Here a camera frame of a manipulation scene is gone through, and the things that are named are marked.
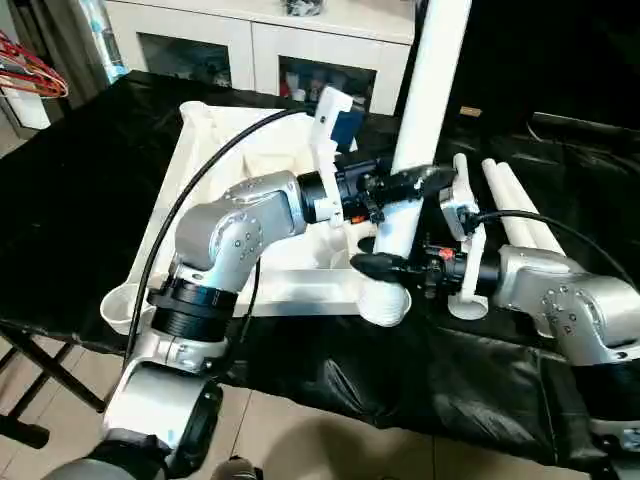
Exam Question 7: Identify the white plastic table top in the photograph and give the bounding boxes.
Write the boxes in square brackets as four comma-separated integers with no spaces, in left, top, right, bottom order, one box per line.
[98,99,412,335]

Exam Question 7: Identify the long black bar device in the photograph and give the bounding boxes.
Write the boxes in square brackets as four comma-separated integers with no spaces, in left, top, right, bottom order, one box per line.
[532,112,640,136]

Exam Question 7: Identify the white glass-door cabinet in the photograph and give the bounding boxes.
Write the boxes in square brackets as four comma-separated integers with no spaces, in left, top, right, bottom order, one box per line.
[104,0,416,116]

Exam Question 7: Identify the dark grey bundle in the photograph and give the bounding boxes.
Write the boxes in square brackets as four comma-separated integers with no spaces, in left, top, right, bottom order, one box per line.
[279,0,327,19]

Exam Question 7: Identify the black mat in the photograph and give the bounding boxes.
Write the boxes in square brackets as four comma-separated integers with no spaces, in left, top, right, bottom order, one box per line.
[0,69,640,471]

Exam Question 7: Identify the grey curtain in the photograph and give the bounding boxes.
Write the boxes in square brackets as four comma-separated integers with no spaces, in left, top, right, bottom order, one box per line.
[9,0,114,109]

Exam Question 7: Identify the red clothes hangers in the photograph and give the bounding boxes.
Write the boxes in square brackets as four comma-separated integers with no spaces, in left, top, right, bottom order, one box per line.
[0,29,70,99]

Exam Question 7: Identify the white storage box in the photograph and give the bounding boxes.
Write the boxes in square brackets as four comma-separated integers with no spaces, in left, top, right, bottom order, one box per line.
[4,89,52,132]

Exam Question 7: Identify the black left wrist camera cable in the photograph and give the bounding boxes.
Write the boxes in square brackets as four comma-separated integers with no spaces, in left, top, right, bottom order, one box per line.
[122,107,321,386]

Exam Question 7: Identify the black folding frame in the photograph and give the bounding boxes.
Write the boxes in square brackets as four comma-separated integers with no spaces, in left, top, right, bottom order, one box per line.
[0,327,109,449]

